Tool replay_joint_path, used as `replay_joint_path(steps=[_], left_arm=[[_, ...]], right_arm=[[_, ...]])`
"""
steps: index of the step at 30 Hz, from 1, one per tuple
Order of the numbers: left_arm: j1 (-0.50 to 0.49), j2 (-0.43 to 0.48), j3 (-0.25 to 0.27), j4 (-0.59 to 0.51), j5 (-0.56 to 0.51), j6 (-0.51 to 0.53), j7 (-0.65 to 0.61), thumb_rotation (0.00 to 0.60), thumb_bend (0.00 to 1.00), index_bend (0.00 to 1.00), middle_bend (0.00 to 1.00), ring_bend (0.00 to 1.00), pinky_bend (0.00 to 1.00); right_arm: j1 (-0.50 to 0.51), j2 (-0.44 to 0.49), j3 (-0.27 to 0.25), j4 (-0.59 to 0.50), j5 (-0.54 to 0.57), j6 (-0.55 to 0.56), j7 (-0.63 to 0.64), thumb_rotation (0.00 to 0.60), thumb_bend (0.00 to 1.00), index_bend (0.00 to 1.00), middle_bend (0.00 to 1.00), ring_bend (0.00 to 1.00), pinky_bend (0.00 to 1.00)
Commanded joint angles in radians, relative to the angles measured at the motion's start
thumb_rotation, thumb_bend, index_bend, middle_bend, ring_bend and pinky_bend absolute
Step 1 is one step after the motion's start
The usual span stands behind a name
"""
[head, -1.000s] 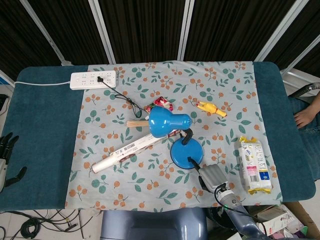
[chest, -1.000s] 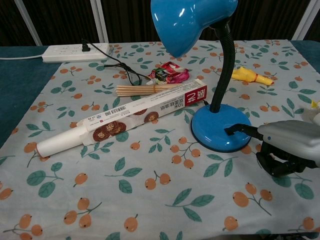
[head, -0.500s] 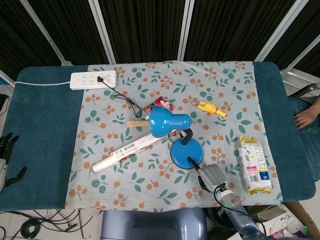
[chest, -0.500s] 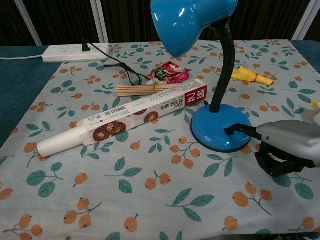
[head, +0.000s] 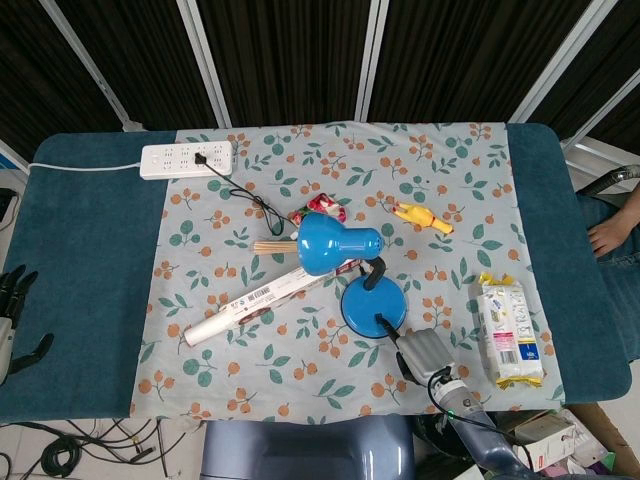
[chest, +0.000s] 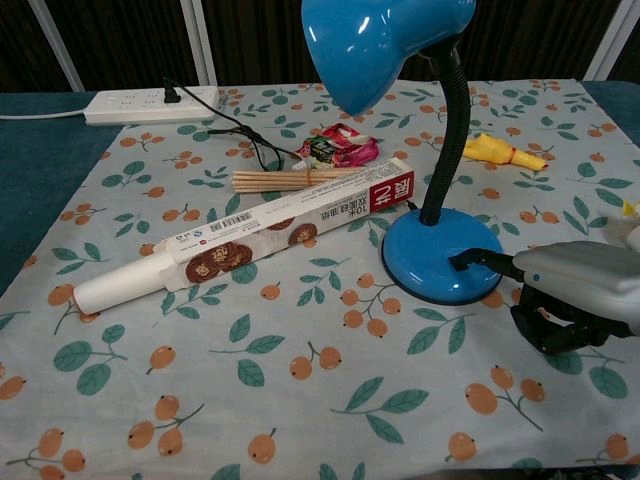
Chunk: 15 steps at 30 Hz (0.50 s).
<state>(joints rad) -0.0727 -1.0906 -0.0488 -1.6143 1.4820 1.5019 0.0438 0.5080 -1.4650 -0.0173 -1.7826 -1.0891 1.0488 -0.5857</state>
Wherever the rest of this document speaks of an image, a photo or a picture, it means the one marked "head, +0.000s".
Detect person's bare foot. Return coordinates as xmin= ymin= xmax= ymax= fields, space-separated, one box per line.
xmin=587 ymin=187 xmax=640 ymax=259

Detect white power strip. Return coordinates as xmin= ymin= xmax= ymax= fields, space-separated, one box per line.
xmin=139 ymin=140 xmax=235 ymax=181

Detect blue desk lamp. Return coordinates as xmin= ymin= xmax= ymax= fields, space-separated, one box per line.
xmin=296 ymin=212 xmax=409 ymax=340

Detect bundle of wooden sticks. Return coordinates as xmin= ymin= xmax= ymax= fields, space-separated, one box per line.
xmin=253 ymin=239 xmax=300 ymax=257

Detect floral patterned tablecloth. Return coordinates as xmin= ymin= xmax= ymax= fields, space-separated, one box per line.
xmin=128 ymin=120 xmax=567 ymax=420

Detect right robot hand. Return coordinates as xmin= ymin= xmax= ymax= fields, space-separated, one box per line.
xmin=375 ymin=313 xmax=457 ymax=387

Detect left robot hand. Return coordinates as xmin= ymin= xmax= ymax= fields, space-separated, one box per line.
xmin=0 ymin=264 xmax=56 ymax=375

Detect teal table cover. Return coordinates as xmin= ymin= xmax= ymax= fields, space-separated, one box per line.
xmin=0 ymin=122 xmax=633 ymax=425

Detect red floral wrapped item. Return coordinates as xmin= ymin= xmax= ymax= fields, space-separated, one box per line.
xmin=291 ymin=193 xmax=349 ymax=225

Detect white snack package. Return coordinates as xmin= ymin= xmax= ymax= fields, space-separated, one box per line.
xmin=468 ymin=271 xmax=546 ymax=391

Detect black floor cables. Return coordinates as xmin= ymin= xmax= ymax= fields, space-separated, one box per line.
xmin=0 ymin=417 xmax=189 ymax=480

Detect blue robot torso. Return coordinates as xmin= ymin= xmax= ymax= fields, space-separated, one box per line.
xmin=201 ymin=414 xmax=417 ymax=480

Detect yellow rubber chicken toy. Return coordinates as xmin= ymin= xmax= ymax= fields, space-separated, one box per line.
xmin=391 ymin=201 xmax=455 ymax=235

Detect long white foil box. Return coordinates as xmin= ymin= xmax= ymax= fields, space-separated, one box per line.
xmin=183 ymin=259 xmax=361 ymax=348

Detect white power strip cable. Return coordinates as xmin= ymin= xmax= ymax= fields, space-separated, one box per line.
xmin=27 ymin=160 xmax=143 ymax=176

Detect black power cord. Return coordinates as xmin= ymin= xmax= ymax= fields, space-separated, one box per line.
xmin=193 ymin=154 xmax=300 ymax=238

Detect cardboard box with items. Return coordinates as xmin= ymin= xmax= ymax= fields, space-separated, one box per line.
xmin=509 ymin=404 xmax=640 ymax=480

